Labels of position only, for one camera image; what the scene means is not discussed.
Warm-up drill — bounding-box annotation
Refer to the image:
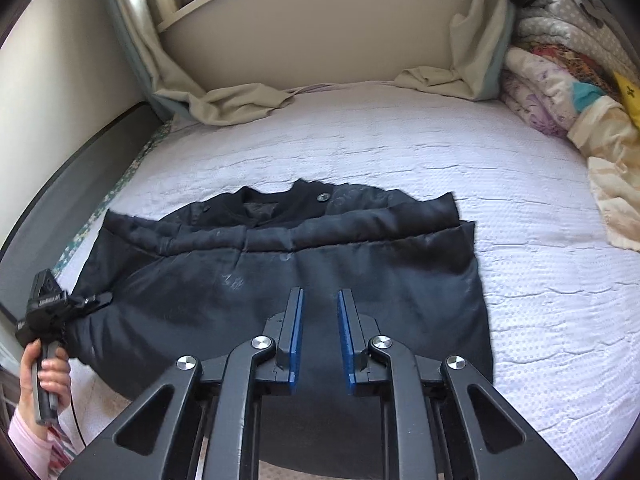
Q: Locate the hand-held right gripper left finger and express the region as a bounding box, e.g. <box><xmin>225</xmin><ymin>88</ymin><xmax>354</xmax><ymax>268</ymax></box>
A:
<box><xmin>57</xmin><ymin>287</ymin><xmax>305</xmax><ymax>480</ymax></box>

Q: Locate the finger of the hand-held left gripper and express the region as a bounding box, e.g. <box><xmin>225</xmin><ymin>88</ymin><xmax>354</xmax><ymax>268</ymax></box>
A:
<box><xmin>65</xmin><ymin>293</ymin><xmax>113</xmax><ymax>317</ymax></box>

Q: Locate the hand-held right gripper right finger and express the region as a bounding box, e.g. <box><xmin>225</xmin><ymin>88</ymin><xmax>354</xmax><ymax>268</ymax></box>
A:
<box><xmin>337</xmin><ymin>288</ymin><xmax>576</xmax><ymax>480</ymax></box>

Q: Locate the black jacket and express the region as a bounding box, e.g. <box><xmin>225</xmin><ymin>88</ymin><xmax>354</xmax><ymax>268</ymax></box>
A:
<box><xmin>62</xmin><ymin>178</ymin><xmax>496</xmax><ymax>466</ymax></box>

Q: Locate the person's left forearm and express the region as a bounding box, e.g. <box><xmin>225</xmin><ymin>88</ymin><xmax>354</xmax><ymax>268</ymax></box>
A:
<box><xmin>7</xmin><ymin>404</ymin><xmax>57</xmax><ymax>480</ymax></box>

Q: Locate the pile of folded clothes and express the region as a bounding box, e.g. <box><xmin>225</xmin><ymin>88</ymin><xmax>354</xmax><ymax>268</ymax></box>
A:
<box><xmin>515</xmin><ymin>0</ymin><xmax>640</xmax><ymax>91</ymax></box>

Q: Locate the person's left hand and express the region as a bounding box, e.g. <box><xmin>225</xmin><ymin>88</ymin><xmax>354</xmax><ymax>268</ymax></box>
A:
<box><xmin>20</xmin><ymin>339</ymin><xmax>72</xmax><ymax>427</ymax></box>

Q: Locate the grey headboard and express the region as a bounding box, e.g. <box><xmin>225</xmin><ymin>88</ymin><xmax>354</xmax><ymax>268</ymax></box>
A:
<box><xmin>0</xmin><ymin>102</ymin><xmax>173</xmax><ymax>321</ymax></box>

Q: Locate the floral bed sheet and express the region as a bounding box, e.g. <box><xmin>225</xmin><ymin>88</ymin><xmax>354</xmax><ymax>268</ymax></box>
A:
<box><xmin>52</xmin><ymin>120</ymin><xmax>176</xmax><ymax>281</ymax></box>

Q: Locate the pink striped cloth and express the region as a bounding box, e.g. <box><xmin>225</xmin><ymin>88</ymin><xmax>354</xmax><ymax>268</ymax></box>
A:
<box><xmin>46</xmin><ymin>420</ymin><xmax>82</xmax><ymax>478</ymax></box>

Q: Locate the white quilted bed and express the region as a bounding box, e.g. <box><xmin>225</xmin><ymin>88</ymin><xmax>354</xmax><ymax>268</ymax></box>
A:
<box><xmin>50</xmin><ymin>80</ymin><xmax>640</xmax><ymax>480</ymax></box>

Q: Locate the beige curtain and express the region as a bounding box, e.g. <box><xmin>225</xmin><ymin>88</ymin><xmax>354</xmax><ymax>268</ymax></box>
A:
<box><xmin>394</xmin><ymin>0</ymin><xmax>516</xmax><ymax>103</ymax></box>
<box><xmin>97</xmin><ymin>0</ymin><xmax>303</xmax><ymax>128</ymax></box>

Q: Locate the purple floral quilt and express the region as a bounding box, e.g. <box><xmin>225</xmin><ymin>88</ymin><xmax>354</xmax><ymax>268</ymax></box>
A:
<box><xmin>502</xmin><ymin>47</ymin><xmax>586</xmax><ymax>138</ymax></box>

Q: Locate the cream blanket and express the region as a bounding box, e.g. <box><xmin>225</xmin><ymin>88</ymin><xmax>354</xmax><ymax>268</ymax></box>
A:
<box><xmin>567</xmin><ymin>95</ymin><xmax>640</xmax><ymax>251</ymax></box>

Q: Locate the colourful patterned cloth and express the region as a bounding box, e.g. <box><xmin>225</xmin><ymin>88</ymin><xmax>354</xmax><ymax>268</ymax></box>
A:
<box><xmin>530</xmin><ymin>42</ymin><xmax>621</xmax><ymax>91</ymax></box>

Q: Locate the yellow patterned pillow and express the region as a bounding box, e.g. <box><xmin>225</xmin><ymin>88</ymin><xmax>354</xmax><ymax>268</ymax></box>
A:
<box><xmin>612</xmin><ymin>71</ymin><xmax>640</xmax><ymax>126</ymax></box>

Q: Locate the black cable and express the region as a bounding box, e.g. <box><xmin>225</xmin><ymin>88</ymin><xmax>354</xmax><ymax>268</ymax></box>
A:
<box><xmin>69</xmin><ymin>387</ymin><xmax>87</xmax><ymax>448</ymax></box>

